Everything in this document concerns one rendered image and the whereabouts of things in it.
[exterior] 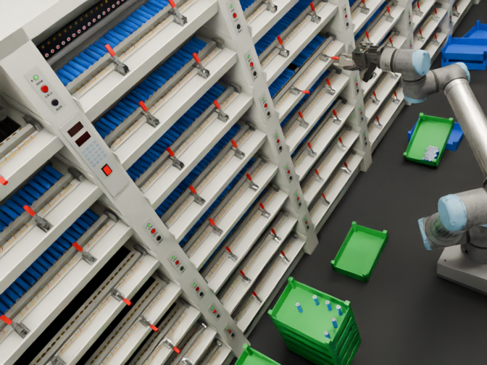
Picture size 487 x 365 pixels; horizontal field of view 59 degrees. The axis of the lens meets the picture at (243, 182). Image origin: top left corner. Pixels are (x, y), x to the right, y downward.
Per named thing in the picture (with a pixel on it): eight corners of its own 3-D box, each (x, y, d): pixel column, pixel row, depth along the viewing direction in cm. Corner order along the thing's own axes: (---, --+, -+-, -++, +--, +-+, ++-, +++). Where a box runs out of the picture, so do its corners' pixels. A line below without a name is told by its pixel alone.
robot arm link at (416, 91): (437, 100, 169) (435, 74, 161) (406, 108, 172) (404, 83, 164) (430, 86, 176) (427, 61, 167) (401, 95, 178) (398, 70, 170)
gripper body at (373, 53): (358, 41, 175) (386, 43, 167) (361, 59, 181) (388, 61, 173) (349, 52, 172) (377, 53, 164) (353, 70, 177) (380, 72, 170)
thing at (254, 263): (296, 222, 228) (299, 211, 216) (229, 316, 203) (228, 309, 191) (265, 203, 234) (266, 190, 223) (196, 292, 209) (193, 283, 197)
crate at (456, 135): (467, 130, 274) (467, 121, 269) (455, 151, 266) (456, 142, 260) (420, 122, 292) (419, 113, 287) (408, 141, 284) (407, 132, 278)
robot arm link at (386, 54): (401, 63, 171) (390, 77, 167) (389, 62, 174) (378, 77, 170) (398, 43, 165) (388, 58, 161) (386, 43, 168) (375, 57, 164)
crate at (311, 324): (353, 310, 184) (350, 301, 178) (331, 351, 175) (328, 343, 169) (293, 284, 201) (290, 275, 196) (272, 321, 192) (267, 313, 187)
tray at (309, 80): (342, 50, 217) (346, 35, 209) (277, 126, 191) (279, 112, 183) (309, 35, 223) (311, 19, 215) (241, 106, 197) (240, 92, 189)
